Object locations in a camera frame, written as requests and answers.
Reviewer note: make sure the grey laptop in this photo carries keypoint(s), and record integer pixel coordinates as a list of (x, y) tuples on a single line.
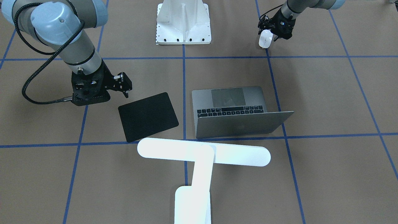
[(229, 112)]

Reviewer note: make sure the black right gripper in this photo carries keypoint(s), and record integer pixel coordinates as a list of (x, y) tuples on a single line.
[(109, 81)]

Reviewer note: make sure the white computer mouse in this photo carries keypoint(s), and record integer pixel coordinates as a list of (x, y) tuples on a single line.
[(266, 38)]

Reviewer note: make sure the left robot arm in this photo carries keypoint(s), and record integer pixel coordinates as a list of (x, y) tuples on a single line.
[(296, 7)]

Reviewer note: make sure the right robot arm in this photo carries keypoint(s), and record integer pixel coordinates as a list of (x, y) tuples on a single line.
[(57, 28)]

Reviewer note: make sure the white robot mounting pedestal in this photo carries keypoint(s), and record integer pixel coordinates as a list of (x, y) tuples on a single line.
[(183, 22)]

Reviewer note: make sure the white desk lamp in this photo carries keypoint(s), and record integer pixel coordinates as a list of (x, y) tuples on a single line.
[(193, 203)]

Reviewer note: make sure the black mouse pad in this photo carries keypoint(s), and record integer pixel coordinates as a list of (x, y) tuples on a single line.
[(148, 116)]

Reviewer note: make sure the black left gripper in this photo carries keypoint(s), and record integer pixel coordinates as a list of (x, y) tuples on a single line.
[(275, 27)]

